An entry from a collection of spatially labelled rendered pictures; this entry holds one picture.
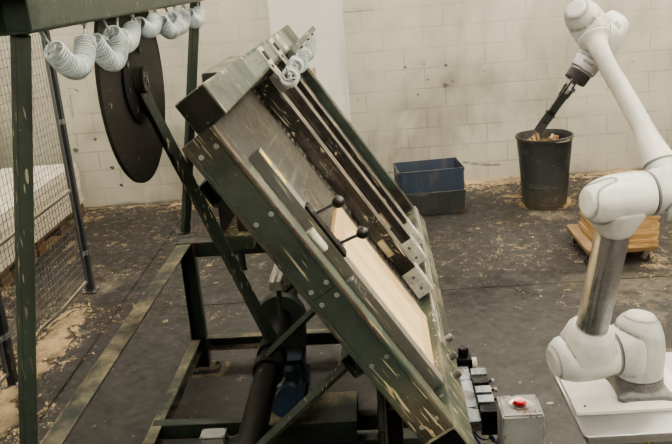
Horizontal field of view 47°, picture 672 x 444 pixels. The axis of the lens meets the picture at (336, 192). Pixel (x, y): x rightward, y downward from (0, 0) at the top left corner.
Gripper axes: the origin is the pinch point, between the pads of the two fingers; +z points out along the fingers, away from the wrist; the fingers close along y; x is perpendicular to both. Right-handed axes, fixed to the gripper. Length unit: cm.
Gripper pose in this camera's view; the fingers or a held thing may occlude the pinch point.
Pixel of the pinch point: (543, 123)
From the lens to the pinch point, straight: 266.0
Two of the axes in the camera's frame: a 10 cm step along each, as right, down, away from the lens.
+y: -1.9, 0.7, -9.8
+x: 8.1, 5.7, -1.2
